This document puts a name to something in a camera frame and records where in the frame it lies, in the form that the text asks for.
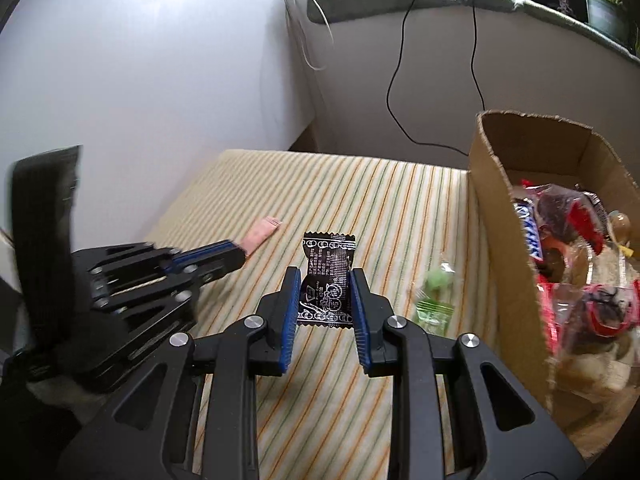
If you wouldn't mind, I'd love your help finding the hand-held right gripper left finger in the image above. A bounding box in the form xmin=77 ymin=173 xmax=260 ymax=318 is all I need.
xmin=57 ymin=266 xmax=303 ymax=480

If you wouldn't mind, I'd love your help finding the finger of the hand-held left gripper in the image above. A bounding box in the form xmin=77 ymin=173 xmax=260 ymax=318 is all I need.
xmin=91 ymin=276 xmax=204 ymax=317
xmin=74 ymin=239 xmax=249 ymax=287

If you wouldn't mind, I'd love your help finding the brown chocolate bar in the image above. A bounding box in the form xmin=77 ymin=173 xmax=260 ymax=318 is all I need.
xmin=514 ymin=202 xmax=548 ymax=261

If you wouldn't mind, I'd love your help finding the clear bread package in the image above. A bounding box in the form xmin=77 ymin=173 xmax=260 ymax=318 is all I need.
xmin=547 ymin=242 xmax=640 ymax=406

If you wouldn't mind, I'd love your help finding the green candy packet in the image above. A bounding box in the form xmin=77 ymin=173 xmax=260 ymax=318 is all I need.
xmin=412 ymin=260 xmax=458 ymax=336

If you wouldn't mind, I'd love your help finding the potted spider plant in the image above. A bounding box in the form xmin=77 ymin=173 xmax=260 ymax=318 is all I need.
xmin=560 ymin=0 xmax=640 ymax=56

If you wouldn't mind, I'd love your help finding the packaged brown tea egg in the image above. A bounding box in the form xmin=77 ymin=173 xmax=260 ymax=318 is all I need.
xmin=607 ymin=210 xmax=633 ymax=241

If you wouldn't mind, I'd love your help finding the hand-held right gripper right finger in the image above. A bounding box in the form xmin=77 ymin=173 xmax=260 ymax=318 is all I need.
xmin=348 ymin=267 xmax=588 ymax=480

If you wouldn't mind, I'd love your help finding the white cable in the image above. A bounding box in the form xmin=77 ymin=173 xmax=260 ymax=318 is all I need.
xmin=265 ymin=0 xmax=335 ymax=72

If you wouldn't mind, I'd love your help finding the black cable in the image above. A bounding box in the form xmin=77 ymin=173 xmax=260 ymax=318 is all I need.
xmin=387 ymin=0 xmax=471 ymax=155
xmin=470 ymin=0 xmax=487 ymax=113

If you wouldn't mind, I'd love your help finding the striped bed sheet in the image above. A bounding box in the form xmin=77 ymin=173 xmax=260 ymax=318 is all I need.
xmin=145 ymin=149 xmax=551 ymax=480

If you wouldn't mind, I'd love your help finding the black candy packet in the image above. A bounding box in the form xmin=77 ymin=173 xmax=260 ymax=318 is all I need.
xmin=295 ymin=231 xmax=358 ymax=330

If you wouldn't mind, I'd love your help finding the pink snack packet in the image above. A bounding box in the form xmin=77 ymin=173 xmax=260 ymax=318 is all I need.
xmin=242 ymin=216 xmax=282 ymax=258

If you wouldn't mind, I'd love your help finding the brown cardboard box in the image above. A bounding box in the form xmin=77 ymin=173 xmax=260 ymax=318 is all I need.
xmin=474 ymin=110 xmax=640 ymax=436

